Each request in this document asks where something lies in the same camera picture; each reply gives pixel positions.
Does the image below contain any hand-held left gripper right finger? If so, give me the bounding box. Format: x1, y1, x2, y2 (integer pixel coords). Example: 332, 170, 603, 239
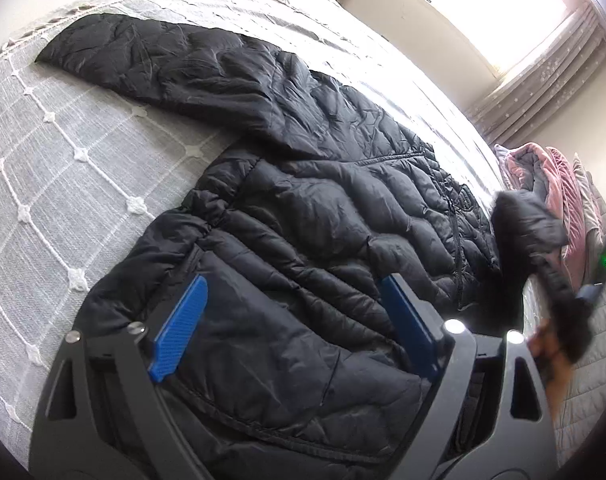
380, 272, 556, 480

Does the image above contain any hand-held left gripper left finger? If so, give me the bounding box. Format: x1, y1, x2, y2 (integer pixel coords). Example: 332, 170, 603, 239
28, 274, 219, 480

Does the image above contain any black puffer jacket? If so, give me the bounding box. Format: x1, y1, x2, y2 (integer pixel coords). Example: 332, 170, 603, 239
36, 12, 591, 480

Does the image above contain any person's right hand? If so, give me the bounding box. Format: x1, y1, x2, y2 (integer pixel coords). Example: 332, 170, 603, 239
528, 320, 574, 391

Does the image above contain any grey and pink pillow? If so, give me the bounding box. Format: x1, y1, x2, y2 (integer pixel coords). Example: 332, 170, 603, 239
572, 154, 604, 271

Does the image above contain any pink velvet quilt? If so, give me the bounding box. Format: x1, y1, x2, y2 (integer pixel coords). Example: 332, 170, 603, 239
495, 142, 588, 281

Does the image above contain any grey quilted headboard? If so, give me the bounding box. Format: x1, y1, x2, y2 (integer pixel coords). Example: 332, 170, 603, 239
553, 170, 606, 466

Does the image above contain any grey tufted bedspread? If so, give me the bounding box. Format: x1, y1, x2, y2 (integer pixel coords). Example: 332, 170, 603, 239
0, 0, 538, 441

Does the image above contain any beige patterned curtain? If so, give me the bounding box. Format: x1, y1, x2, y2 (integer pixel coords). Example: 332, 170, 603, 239
470, 0, 606, 146

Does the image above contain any window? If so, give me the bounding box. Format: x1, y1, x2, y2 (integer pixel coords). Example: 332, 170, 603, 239
378, 0, 598, 81

